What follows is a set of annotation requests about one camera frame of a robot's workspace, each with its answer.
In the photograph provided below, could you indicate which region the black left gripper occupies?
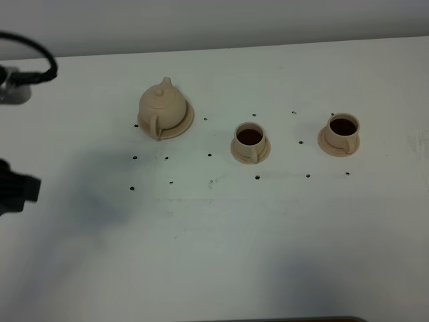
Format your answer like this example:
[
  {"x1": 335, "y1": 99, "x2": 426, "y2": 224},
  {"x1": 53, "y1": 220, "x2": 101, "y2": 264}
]
[{"x1": 0, "y1": 159, "x2": 42, "y2": 215}]

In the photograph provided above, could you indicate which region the beige ceramic teapot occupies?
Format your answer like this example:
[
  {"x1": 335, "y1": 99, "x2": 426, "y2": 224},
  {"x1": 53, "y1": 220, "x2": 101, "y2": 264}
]
[{"x1": 137, "y1": 77, "x2": 187, "y2": 140}]

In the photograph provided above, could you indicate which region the beige teapot saucer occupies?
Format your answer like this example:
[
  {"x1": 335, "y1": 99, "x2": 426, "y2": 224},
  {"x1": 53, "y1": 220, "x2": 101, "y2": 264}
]
[{"x1": 137, "y1": 101, "x2": 194, "y2": 140}]

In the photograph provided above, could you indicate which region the beige left teacup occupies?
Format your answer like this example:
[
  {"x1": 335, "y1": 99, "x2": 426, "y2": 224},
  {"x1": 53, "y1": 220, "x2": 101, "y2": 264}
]
[{"x1": 233, "y1": 122, "x2": 266, "y2": 158}]

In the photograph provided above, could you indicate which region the beige teacup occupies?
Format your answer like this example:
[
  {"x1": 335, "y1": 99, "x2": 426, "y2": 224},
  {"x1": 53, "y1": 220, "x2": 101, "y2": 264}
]
[
  {"x1": 325, "y1": 113, "x2": 360, "y2": 154},
  {"x1": 233, "y1": 122, "x2": 266, "y2": 158}
]

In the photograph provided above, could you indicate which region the beige left cup saucer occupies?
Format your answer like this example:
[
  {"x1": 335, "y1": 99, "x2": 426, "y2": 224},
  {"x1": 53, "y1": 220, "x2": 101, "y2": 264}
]
[{"x1": 231, "y1": 138, "x2": 271, "y2": 164}]

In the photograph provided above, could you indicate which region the beige cup saucer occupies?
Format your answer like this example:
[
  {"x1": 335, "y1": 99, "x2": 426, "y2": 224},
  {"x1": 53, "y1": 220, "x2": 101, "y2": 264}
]
[
  {"x1": 231, "y1": 138, "x2": 271, "y2": 164},
  {"x1": 318, "y1": 126, "x2": 360, "y2": 157}
]

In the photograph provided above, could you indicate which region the beige right cup saucer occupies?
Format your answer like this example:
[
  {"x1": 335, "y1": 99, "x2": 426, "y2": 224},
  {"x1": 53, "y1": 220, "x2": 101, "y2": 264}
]
[{"x1": 318, "y1": 126, "x2": 360, "y2": 157}]

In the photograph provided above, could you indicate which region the beige right teacup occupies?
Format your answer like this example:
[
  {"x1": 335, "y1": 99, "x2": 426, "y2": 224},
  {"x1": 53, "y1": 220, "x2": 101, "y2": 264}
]
[{"x1": 325, "y1": 113, "x2": 360, "y2": 154}]

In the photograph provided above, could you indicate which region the black braided left cable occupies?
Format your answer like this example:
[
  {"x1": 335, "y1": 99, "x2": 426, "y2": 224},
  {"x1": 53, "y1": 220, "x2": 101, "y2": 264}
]
[{"x1": 0, "y1": 30, "x2": 59, "y2": 87}]

